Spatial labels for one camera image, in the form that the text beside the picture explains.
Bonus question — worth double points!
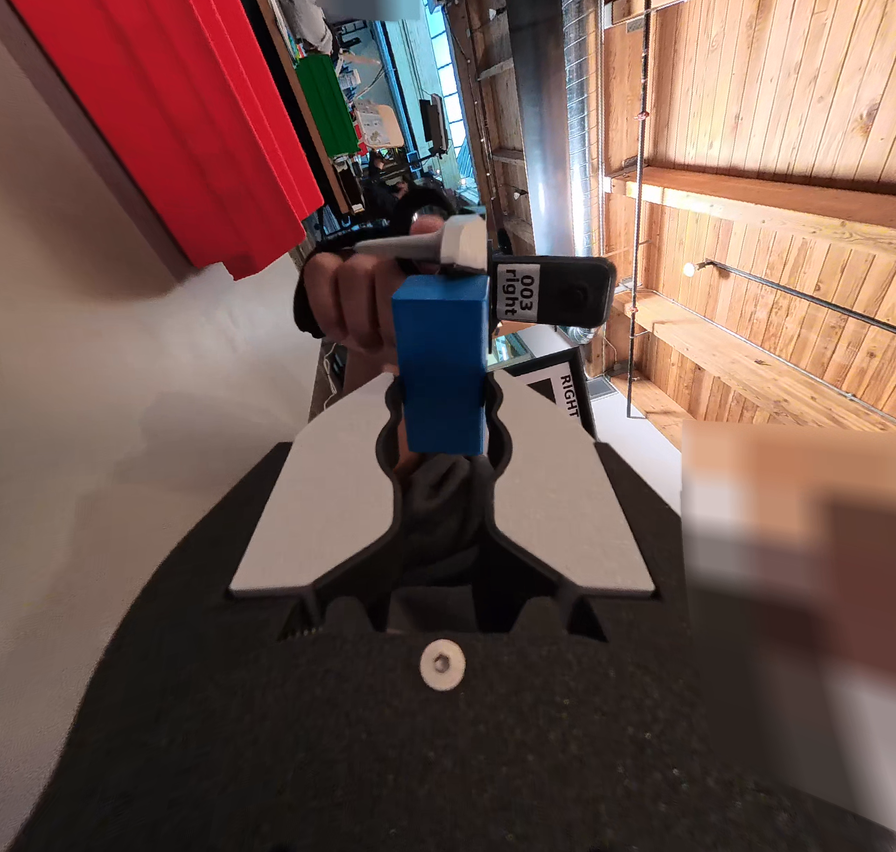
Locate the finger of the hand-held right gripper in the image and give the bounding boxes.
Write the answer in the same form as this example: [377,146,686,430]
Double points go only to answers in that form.
[350,214,490,278]

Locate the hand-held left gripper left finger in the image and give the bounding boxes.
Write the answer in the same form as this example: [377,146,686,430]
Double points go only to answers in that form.
[229,374,407,598]

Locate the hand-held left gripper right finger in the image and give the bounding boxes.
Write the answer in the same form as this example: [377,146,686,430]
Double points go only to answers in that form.
[483,372,656,598]

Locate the red plastic bin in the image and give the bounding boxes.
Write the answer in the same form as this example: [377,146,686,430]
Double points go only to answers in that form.
[0,0,326,280]

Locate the person's right hand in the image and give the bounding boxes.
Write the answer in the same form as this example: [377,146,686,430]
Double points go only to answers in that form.
[301,248,410,356]

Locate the printed marker board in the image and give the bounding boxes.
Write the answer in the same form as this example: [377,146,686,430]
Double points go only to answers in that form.
[488,356,600,440]

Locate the green box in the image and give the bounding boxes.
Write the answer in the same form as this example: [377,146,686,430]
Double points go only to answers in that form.
[294,52,361,161]

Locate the silver ventilation duct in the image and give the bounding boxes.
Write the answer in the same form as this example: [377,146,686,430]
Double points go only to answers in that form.
[502,0,603,258]

